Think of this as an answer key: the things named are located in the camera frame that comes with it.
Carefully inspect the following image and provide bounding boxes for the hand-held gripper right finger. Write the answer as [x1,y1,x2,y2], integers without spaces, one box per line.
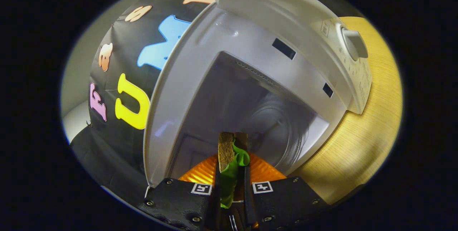
[243,152,330,231]

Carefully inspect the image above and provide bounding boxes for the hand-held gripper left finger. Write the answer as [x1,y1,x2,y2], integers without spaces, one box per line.
[138,154,220,231]

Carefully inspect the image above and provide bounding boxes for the lettuce sandwich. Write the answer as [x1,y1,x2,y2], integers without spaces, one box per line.
[218,132,251,209]

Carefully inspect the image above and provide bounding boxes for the white microwave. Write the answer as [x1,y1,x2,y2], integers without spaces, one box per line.
[143,0,372,188]

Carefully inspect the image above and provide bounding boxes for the glass turntable plate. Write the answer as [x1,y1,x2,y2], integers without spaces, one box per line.
[247,97,315,169]

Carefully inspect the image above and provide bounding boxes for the black backdrop cloth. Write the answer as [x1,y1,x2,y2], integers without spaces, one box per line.
[70,0,229,203]

